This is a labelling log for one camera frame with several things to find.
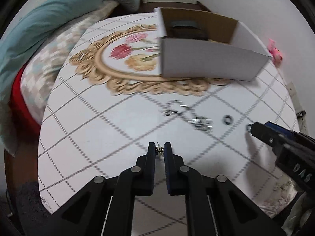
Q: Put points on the white cardboard box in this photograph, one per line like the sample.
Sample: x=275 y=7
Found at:
x=232 y=50

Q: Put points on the pink panther plush toy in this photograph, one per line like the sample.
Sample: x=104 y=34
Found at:
x=277 y=56

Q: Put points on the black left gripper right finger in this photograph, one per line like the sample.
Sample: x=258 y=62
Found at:
x=180 y=178

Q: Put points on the white checked tablecloth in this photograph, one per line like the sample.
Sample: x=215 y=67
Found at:
x=109 y=101

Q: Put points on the checked bed sheet mattress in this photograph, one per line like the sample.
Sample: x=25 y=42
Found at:
x=42 y=69

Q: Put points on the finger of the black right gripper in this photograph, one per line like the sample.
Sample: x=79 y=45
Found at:
x=283 y=130
x=275 y=140

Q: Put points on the teal duvet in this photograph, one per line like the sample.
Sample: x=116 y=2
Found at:
x=34 y=28

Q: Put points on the white power strip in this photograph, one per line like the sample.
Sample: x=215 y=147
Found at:
x=300 y=111

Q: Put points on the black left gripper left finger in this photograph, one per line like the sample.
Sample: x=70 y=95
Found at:
x=139 y=179

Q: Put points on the red blanket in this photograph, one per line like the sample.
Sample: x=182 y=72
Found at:
x=22 y=119

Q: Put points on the black wristband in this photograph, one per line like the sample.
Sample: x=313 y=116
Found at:
x=186 y=29

